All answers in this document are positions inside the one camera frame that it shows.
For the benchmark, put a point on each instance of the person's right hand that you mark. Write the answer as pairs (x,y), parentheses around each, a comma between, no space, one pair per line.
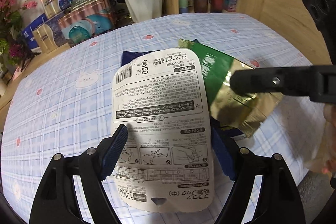
(324,162)

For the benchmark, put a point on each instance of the pink cherry blossom plant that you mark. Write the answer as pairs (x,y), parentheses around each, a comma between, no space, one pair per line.
(13,52)

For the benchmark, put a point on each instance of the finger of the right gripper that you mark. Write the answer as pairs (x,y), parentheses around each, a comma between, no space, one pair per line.
(316,82)

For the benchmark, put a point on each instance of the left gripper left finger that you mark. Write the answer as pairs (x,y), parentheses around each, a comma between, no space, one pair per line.
(56,201)

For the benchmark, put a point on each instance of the green gold foil pouch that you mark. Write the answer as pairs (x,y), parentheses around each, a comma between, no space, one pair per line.
(233,114)

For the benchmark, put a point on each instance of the blue gold cosmetic box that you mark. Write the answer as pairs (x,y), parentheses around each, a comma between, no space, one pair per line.
(49,37)

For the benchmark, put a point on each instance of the large blue white box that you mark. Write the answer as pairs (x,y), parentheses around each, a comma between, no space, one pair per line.
(28,33)

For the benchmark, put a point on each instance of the dark blue wrapper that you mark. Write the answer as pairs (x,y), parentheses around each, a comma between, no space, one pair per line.
(127,57)

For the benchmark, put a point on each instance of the blue plaid tablecloth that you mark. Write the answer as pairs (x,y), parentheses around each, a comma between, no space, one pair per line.
(50,113)

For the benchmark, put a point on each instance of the white Japanese hook card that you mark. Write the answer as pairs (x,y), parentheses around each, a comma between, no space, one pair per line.
(166,165)

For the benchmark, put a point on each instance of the red paper cup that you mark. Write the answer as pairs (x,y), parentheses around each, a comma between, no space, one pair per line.
(216,6)

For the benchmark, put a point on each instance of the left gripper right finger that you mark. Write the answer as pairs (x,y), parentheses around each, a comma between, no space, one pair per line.
(279,200)

